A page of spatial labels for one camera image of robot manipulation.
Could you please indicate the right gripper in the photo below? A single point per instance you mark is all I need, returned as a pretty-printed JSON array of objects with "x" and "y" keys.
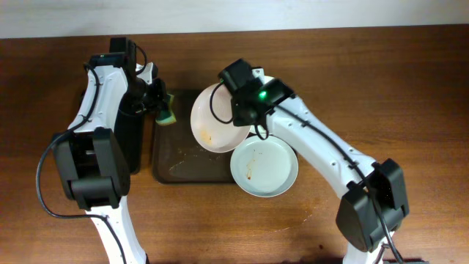
[{"x": 237, "y": 116}]

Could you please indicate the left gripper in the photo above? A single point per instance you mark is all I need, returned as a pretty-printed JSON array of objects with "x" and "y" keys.
[{"x": 160, "y": 99}]

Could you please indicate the green yellow sponge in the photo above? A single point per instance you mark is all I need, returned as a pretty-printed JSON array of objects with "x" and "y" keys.
[{"x": 165, "y": 114}]

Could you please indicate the white plate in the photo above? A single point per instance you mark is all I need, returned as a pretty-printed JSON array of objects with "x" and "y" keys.
[
  {"x": 264, "y": 168},
  {"x": 261, "y": 130},
  {"x": 211, "y": 134}
]

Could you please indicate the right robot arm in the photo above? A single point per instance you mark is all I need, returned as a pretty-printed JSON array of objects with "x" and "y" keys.
[{"x": 373, "y": 195}]

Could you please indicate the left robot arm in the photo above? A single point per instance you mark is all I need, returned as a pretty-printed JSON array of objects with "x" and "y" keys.
[{"x": 104, "y": 200}]

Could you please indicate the black plastic tray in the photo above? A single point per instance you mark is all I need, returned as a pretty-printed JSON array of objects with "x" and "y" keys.
[{"x": 104, "y": 135}]

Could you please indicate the brown translucent tray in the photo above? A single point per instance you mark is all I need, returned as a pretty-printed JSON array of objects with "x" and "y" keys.
[{"x": 177, "y": 158}]

